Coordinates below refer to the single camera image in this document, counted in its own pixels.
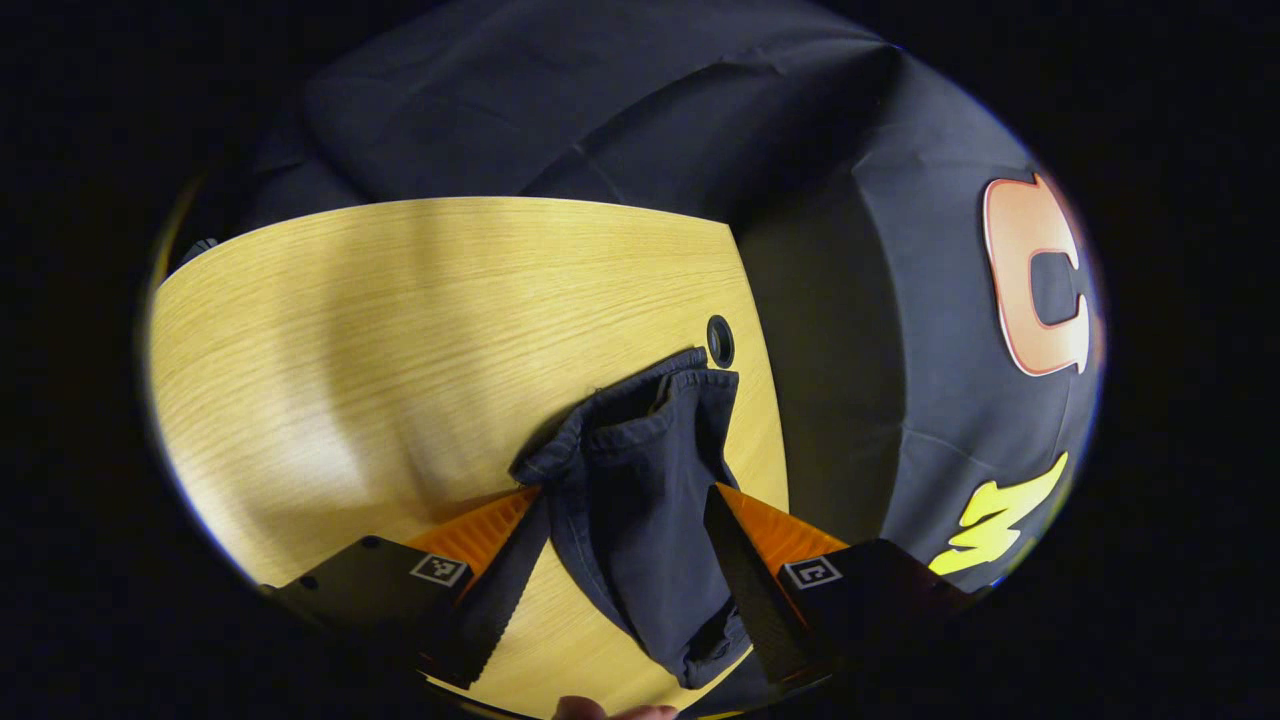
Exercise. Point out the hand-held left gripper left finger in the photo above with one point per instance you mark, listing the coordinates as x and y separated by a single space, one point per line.
495 590

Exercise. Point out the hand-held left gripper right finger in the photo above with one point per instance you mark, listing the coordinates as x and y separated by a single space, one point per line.
760 600

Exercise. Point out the dark blue jeans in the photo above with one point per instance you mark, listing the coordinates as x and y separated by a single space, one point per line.
640 500

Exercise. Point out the black backdrop cloth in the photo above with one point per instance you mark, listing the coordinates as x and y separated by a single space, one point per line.
600 100

